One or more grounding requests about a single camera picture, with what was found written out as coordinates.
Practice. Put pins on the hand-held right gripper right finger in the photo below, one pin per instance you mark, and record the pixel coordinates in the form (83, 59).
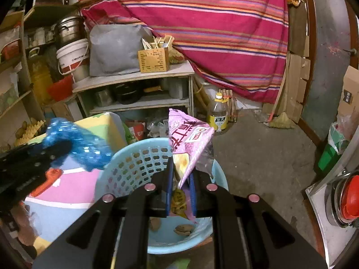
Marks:
(192, 199)

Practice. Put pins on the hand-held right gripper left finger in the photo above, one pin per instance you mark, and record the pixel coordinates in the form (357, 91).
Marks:
(168, 193)

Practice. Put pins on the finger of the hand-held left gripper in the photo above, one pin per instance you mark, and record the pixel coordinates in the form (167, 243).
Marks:
(57, 150)

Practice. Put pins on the light blue plastic basket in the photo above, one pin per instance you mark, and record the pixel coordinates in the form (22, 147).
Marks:
(131, 165)

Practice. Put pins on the pink snack packet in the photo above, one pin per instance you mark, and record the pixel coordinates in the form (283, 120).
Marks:
(188, 137)

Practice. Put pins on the person's left hand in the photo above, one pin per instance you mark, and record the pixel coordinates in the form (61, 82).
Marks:
(25, 224)

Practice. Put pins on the brown nut shell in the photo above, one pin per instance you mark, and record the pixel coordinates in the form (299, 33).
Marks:
(155, 224)
(183, 229)

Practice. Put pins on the yellow egg carton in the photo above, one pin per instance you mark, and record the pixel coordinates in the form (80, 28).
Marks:
(30, 130)

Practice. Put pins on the cardboard box with blue label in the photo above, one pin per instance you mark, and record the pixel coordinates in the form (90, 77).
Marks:
(60, 112)

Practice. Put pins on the cartoon printed table mat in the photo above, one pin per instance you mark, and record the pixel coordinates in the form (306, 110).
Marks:
(70, 193)

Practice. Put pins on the red plastic basket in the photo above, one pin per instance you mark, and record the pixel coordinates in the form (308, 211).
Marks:
(60, 89)

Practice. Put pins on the red snack bag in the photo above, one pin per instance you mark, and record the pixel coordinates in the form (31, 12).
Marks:
(137, 131)

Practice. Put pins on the small metal pot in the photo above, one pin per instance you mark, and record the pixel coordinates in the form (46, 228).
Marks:
(103, 97)

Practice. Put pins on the clear plastic container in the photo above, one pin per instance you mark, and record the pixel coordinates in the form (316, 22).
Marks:
(8, 98)

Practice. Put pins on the yellow oil jug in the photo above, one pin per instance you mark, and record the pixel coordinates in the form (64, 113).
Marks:
(40, 78)

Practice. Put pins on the plastic bottle with yellow cap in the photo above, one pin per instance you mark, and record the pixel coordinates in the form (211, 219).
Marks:
(217, 117)

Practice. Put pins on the black pan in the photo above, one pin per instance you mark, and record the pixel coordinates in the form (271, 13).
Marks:
(127, 94)

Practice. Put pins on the white plastic bucket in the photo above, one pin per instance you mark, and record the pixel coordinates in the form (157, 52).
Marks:
(74, 58)

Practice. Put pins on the tall wooden shelf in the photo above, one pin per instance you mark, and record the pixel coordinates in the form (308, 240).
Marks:
(26, 61)

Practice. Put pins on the bundle of wooden sticks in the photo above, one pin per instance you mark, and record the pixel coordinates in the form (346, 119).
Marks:
(231, 103)

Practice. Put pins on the low white shelf unit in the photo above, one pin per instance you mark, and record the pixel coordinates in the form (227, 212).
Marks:
(134, 76)

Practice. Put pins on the grey fabric bag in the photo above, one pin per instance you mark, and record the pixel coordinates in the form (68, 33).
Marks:
(117, 50)

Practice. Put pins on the straw broom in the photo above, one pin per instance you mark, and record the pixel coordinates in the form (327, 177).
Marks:
(280, 122)

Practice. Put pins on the large metal pot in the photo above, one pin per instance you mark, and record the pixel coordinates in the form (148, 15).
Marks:
(68, 32)

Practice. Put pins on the wooden chopstick box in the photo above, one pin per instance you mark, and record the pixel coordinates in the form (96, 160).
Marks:
(154, 60)

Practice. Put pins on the green bin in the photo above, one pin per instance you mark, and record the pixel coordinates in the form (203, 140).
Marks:
(328, 158)

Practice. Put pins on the white plastic bag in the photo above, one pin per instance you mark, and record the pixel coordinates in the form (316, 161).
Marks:
(339, 134)

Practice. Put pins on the cardboard sheets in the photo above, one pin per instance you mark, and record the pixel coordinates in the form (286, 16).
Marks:
(297, 70)

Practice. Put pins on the red striped cloth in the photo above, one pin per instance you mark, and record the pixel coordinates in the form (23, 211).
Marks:
(210, 28)

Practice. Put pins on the brown cardboard box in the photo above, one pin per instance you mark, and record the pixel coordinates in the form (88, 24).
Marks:
(350, 89)

